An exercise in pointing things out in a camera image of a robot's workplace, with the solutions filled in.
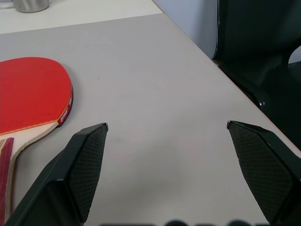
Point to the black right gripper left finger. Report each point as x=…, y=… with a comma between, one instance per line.
x=77, y=169

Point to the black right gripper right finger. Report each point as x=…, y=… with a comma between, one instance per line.
x=265, y=169

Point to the red table tennis paddle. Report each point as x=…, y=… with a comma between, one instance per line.
x=30, y=89

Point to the black chair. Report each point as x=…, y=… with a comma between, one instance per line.
x=254, y=47

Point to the small metal watering can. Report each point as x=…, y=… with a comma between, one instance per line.
x=30, y=5

